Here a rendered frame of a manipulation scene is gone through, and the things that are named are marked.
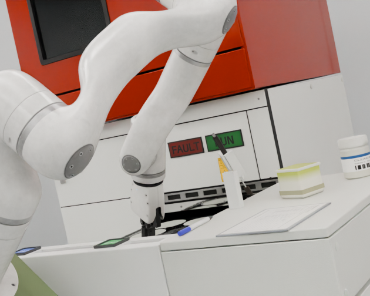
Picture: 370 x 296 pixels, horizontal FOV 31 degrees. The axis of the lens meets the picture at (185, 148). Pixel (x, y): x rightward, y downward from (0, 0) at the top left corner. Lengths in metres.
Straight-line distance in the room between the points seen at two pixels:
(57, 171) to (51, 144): 0.05
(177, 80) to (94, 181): 0.79
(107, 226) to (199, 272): 0.94
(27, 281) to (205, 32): 0.62
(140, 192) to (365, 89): 1.84
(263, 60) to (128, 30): 0.74
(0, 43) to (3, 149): 3.30
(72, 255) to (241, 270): 0.40
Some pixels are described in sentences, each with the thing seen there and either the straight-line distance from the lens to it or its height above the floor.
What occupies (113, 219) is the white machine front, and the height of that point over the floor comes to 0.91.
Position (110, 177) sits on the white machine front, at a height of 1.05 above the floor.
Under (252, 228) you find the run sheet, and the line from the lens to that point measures 1.25.
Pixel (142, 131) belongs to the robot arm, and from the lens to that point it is 1.50.
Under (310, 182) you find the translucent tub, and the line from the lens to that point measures 1.51.
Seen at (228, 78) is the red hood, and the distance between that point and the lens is 1.84.
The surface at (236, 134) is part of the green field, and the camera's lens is 1.89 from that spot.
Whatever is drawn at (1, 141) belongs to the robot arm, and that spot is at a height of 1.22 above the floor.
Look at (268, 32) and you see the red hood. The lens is 1.97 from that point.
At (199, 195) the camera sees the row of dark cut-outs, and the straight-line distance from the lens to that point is 1.99.
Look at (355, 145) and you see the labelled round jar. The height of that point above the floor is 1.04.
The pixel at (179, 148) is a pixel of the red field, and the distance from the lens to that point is 1.99.
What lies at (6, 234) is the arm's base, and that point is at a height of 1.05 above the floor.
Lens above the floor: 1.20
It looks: 3 degrees down
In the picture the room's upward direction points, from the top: 12 degrees counter-clockwise
